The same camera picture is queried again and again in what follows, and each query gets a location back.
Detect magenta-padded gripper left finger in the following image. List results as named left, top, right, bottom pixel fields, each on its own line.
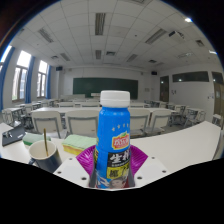
left=53, top=144, right=98, bottom=189

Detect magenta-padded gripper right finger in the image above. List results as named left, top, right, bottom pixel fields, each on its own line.
left=129, top=144, right=171, bottom=189

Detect blue drink bottle white cap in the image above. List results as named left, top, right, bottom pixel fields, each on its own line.
left=94, top=89, right=132, bottom=190

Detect dark blue mug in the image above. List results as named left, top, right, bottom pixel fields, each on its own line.
left=28, top=139, right=63, bottom=174

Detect yellow and green sponge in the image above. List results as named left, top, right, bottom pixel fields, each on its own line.
left=61, top=134, right=98, bottom=156

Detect thin golden stirring stick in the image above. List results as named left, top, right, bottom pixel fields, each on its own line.
left=42, top=128, right=49, bottom=157

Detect classroom desks and chairs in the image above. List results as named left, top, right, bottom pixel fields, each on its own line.
left=1, top=96, right=224, bottom=138

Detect dark classroom door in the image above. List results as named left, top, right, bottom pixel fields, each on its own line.
left=159, top=75, right=170, bottom=103

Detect green chalkboard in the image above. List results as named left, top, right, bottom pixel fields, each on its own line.
left=72, top=77, right=139, bottom=100

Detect classroom window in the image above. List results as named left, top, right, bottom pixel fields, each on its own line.
left=37, top=59, right=48, bottom=99
left=0, top=44, right=13, bottom=64
left=12, top=50, right=32, bottom=102

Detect ceiling lights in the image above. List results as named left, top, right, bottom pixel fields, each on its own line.
left=33, top=0, right=221, bottom=66

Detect dark high wall window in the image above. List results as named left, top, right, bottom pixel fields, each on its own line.
left=172, top=70, right=210, bottom=83

